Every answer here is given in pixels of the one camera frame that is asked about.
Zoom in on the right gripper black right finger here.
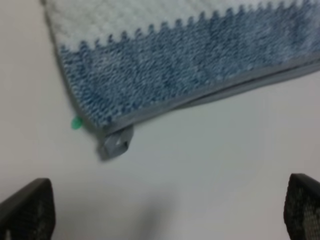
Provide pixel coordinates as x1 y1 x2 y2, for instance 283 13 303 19
283 173 320 240

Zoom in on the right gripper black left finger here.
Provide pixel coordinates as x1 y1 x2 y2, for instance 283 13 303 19
0 178 56 240

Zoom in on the blue white striped towel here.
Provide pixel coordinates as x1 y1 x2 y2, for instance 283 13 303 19
42 0 320 159

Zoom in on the green dot sticker right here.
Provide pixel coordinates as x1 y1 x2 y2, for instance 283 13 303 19
70 116 83 130

